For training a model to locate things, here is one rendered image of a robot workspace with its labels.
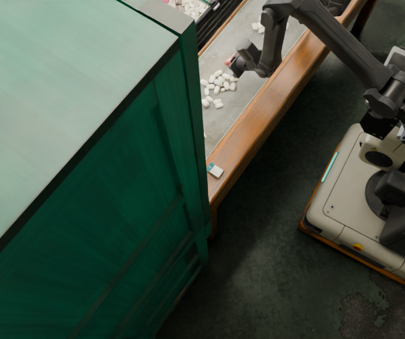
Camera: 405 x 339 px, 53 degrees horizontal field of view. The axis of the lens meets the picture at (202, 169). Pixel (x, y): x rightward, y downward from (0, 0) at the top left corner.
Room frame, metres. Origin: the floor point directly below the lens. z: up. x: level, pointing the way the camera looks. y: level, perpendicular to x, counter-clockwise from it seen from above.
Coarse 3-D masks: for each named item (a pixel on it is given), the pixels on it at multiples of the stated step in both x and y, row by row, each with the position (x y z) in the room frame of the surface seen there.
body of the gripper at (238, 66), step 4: (240, 56) 0.94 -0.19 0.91; (236, 60) 0.93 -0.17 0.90; (240, 60) 0.92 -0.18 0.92; (232, 64) 0.91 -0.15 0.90; (236, 64) 0.91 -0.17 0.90; (240, 64) 0.90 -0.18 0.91; (244, 64) 0.89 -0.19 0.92; (232, 68) 0.90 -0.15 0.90; (236, 68) 0.90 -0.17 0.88; (240, 68) 0.90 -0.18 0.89; (244, 68) 0.88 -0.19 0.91; (236, 72) 0.89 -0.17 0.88; (240, 72) 0.90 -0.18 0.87; (236, 76) 0.88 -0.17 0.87; (240, 76) 0.89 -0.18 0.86
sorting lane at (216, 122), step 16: (256, 0) 1.36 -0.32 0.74; (240, 16) 1.28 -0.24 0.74; (256, 16) 1.27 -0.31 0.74; (224, 32) 1.20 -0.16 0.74; (240, 32) 1.19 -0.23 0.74; (256, 32) 1.18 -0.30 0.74; (288, 32) 1.16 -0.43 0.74; (208, 48) 1.12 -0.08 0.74; (224, 48) 1.11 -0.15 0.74; (288, 48) 1.08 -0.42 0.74; (208, 64) 1.04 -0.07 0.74; (224, 64) 1.03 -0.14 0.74; (208, 80) 0.96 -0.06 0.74; (240, 80) 0.94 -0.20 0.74; (256, 80) 0.94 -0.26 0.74; (224, 96) 0.87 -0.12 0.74; (240, 96) 0.87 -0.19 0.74; (208, 112) 0.81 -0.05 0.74; (224, 112) 0.80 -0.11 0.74; (240, 112) 0.79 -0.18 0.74; (208, 128) 0.73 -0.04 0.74; (224, 128) 0.73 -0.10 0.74; (208, 144) 0.67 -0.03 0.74
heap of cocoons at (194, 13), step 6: (174, 0) 1.41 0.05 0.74; (186, 0) 1.40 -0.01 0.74; (192, 0) 1.40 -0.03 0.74; (174, 6) 1.38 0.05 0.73; (186, 6) 1.36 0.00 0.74; (192, 6) 1.36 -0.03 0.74; (198, 6) 1.37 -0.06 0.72; (204, 6) 1.36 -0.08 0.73; (186, 12) 1.33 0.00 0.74; (192, 12) 1.32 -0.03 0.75; (198, 12) 1.34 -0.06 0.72
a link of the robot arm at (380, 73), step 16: (272, 0) 0.75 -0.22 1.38; (288, 0) 0.71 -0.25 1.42; (304, 0) 0.70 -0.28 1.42; (304, 16) 0.68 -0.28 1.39; (320, 16) 0.67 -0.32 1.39; (320, 32) 0.65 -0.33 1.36; (336, 32) 0.64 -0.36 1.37; (336, 48) 0.62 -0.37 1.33; (352, 48) 0.61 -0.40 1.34; (352, 64) 0.59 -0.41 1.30; (368, 64) 0.58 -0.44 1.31; (368, 80) 0.55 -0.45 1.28; (384, 80) 0.54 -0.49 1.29; (400, 80) 0.54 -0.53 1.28; (368, 96) 0.52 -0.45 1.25; (384, 96) 0.51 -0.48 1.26; (384, 112) 0.49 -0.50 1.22
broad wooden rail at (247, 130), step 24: (360, 0) 1.28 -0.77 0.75; (312, 48) 1.05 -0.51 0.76; (288, 72) 0.94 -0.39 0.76; (312, 72) 1.01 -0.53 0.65; (264, 96) 0.84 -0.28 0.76; (288, 96) 0.83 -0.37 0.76; (240, 120) 0.75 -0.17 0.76; (264, 120) 0.73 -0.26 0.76; (240, 144) 0.64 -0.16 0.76; (240, 168) 0.57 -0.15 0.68; (216, 192) 0.46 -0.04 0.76
